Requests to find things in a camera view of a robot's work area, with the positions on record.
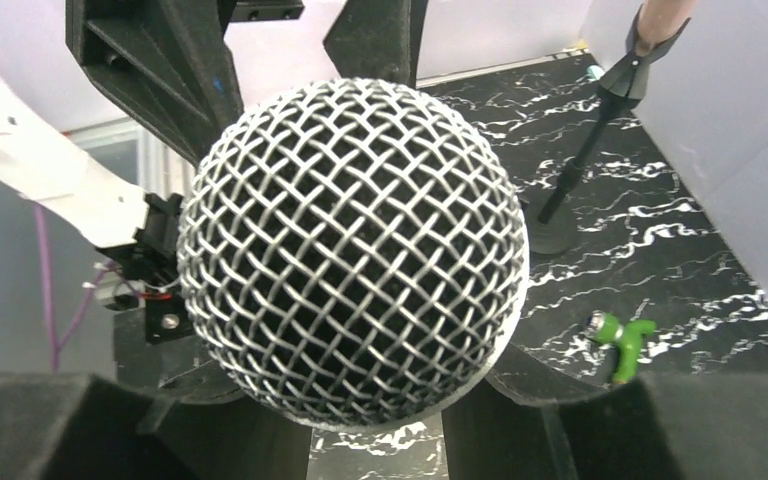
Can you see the pink microphone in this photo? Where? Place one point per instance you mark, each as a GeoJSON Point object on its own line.
{"type": "Point", "coordinates": [659, 20]}

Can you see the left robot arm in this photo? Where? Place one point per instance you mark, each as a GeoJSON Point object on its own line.
{"type": "Point", "coordinates": [137, 230]}

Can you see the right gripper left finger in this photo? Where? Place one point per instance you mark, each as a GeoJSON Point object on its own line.
{"type": "Point", "coordinates": [79, 426]}

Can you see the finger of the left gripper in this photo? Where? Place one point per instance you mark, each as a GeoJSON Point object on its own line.
{"type": "Point", "coordinates": [164, 63]}
{"type": "Point", "coordinates": [378, 39]}

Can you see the red glitter microphone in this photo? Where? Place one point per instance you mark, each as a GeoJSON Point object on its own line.
{"type": "Point", "coordinates": [353, 255]}

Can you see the black round base clip stand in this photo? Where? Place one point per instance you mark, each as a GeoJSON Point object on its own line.
{"type": "Point", "coordinates": [550, 222]}

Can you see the green hose splitter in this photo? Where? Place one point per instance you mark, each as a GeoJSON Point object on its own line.
{"type": "Point", "coordinates": [606, 329]}

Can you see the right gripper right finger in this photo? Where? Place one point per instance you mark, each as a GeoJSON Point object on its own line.
{"type": "Point", "coordinates": [526, 420]}

